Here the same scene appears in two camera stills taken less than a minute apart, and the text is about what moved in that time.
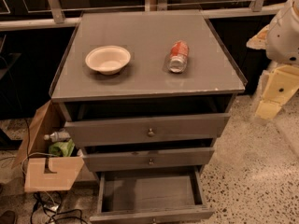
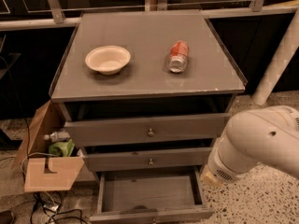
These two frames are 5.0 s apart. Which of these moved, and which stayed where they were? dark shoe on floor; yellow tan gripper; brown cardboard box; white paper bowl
Moved: yellow tan gripper
Stayed: dark shoe on floor; white paper bowl; brown cardboard box
